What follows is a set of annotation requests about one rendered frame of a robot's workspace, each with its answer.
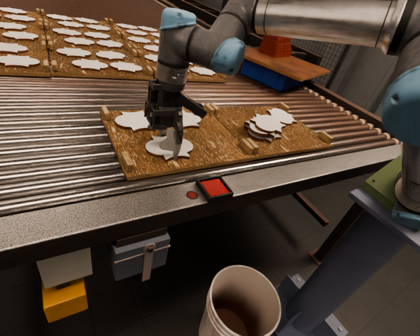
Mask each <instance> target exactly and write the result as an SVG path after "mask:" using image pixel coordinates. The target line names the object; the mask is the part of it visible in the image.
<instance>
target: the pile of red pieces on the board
mask: <svg viewBox="0 0 420 336"><path fill-rule="evenodd" d="M290 39H291V38H290V37H278V36H272V35H265V36H263V40H262V42H261V44H260V47H259V50H258V52H260V53H262V54H265V55H268V56H270V57H272V58H278V57H289V56H291V53H292V51H291V50H292V49H291V47H292V46H291V43H290Z"/></svg>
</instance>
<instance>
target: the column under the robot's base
mask: <svg viewBox="0 0 420 336"><path fill-rule="evenodd" d="M347 196H348V197H350V198H351V199H352V200H354V202H356V203H357V204H358V205H360V206H361V207H362V208H364V212H363V213H362V214H361V216H360V217H359V218H358V219H357V220H356V222H354V224H353V225H352V226H351V228H350V229H349V230H348V232H346V234H345V235H344V236H343V237H342V238H341V240H340V241H339V242H338V244H336V246H335V247H334V248H333V249H332V251H331V252H330V253H329V254H328V256H326V258H325V259H324V260H323V262H322V263H321V264H320V266H318V268H317V269H316V270H315V271H314V272H313V274H312V275H311V276H310V278H308V280H307V281H306V282H305V281H304V280H303V279H302V278H301V276H300V275H299V274H296V275H294V276H292V277H290V276H289V275H288V274H287V276H286V277H285V278H284V280H283V281H282V282H281V284H279V285H278V286H276V287H275V290H276V292H277V294H278V296H279V300H280V303H281V318H280V322H279V324H278V326H277V328H276V330H274V332H275V334H276V336H346V334H348V331H347V330H346V328H344V326H342V324H341V323H340V322H339V321H338V319H337V318H336V317H335V316H334V314H333V312H334V311H335V310H336V309H337V308H338V307H339V306H341V305H342V304H343V303H344V302H345V301H346V300H347V299H348V298H350V296H352V294H354V292H356V291H357V290H358V289H359V288H360V287H361V286H362V285H363V284H364V283H366V282H367V281H368V280H369V279H370V278H371V277H372V276H373V275H374V274H376V272H378V270H380V268H382V267H383V266H384V265H385V264H386V263H387V262H388V261H389V260H391V259H392V258H393V257H394V256H395V255H396V254H397V253H398V252H400V250H402V248H404V246H406V245H407V244H409V245H410V246H412V247H413V248H414V249H416V250H417V251H418V252H420V231H418V232H415V231H414V230H412V228H410V227H406V226H404V225H402V224H399V223H398V222H396V221H394V220H393V218H392V212H390V210H388V209H387V208H386V207H384V206H383V205H382V204H381V203H380V202H378V201H377V200H376V199H375V198H374V197H372V196H371V195H370V194H368V192H366V191H365V190H364V189H362V188H361V187H360V188H358V189H355V190H353V191H350V192H349V193H348V195H347Z"/></svg>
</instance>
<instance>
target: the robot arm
mask: <svg viewBox="0 0 420 336"><path fill-rule="evenodd" d="M196 24H197V23H196V16H195V14H193V13H190V12H189V11H185V10H182V9H176V8H166V9H164V10H163V12H162V16H161V26H160V28H159V30H160V32H159V48H158V57H157V70H156V78H157V79H149V86H148V96H147V99H145V112H144V117H146V119H147V120H148V122H149V125H148V126H147V128H148V129H152V130H158V131H159V136H160V137H164V136H166V132H167V137H166V139H164V140H163V141H162V142H160V144H159V146H160V148H161V149H162V150H167V151H173V160H174V161H175V160H176V159H177V157H178V154H179V152H180V149H181V144H182V141H183V112H182V106H184V107H185V108H186V109H188V110H190V111H191V112H192V113H193V114H194V115H196V116H199V117H200V118H202V119H203V118H204V117H205V116H206V114H207V111H206V110H205V109H204V106H203V105H202V104H201V103H197V102H196V101H194V100H192V99H191V98H190V97H188V96H187V95H186V94H184V93H183V92H182V91H183V90H184V89H185V83H186V81H187V74H188V68H189V63H192V64H195V65H198V66H201V67H204V68H206V69H210V70H212V71H213V72H215V73H222V74H224V75H228V76H232V75H234V74H236V73H237V72H238V70H239V68H240V66H241V63H242V62H243V58H244V55H245V44H244V42H243V40H244V38H245V36H246V35H247V34H248V33H254V34H261V35H272V36H278V37H290V38H296V39H307V40H314V41H325V42H332V43H342V44H349V45H360V46H367V47H378V48H380V49H381V50H382V52H383V54H384V55H393V56H397V57H398V60H397V64H396V66H395V70H394V72H393V76H392V78H391V82H390V84H389V88H388V89H387V91H386V93H385V95H384V98H383V102H382V106H381V121H382V124H383V126H384V128H385V130H386V131H387V132H388V134H390V135H394V136H395V138H396V139H397V140H398V141H400V142H401V171H400V172H399V173H398V175H397V177H396V180H395V204H394V208H393V209H392V218H393V220H394V221H396V222H398V223H399V224H402V225H404V226H406V227H410V228H413V229H417V230H420V0H398V1H382V0H228V1H227V4H226V5H225V6H224V8H223V10H222V12H221V13H220V14H219V16H218V18H216V20H215V22H214V24H213V25H212V26H211V28H210V30H208V29H204V28H202V27H198V26H196ZM172 126H174V129H173V128H169V129H168V127H172Z"/></svg>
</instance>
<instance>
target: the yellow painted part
mask: <svg viewBox="0 0 420 336"><path fill-rule="evenodd" d="M41 282H42V281H41ZM42 295H43V310H44V312H45V315H46V318H47V321H48V322H49V323H51V322H54V321H56V320H59V319H62V318H64V317H67V316H70V315H73V314H75V313H78V312H80V311H84V310H86V309H87V308H88V303H87V294H86V289H85V282H84V278H83V277H82V278H79V279H76V280H72V281H69V282H66V283H62V284H60V285H56V286H54V287H50V288H47V289H45V288H44V285H43V282H42Z"/></svg>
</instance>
